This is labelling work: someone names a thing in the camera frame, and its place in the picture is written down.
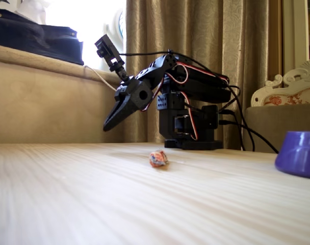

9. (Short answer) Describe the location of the small colourful ball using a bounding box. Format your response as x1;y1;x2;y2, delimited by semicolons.
149;149;170;168

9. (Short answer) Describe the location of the blue round object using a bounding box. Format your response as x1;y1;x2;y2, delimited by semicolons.
274;130;310;180

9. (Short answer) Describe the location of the white blue decorative plate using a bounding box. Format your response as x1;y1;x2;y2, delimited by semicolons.
102;8;127;53

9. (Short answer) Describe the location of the beige sofa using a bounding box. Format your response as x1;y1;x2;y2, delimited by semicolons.
0;43;126;144

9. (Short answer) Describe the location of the beige patterned curtain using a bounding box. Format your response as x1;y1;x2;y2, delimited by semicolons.
124;0;285;151

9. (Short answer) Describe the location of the black bag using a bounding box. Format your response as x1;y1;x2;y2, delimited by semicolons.
0;9;85;66

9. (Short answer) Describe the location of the olive upholstered seat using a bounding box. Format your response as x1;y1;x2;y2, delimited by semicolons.
242;103;310;154

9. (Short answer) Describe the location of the white ornate floral chair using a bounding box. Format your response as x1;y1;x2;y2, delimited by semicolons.
250;57;310;108

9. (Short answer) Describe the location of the white cord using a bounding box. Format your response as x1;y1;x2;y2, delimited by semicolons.
83;65;118;92

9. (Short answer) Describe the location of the black camera cable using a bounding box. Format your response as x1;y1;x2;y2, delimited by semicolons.
118;48;255;152

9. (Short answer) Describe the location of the red white servo wire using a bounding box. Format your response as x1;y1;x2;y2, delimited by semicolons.
164;63;189;85
179;90;198;141

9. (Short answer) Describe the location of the black power cable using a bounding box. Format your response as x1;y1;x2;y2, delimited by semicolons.
218;119;280;154

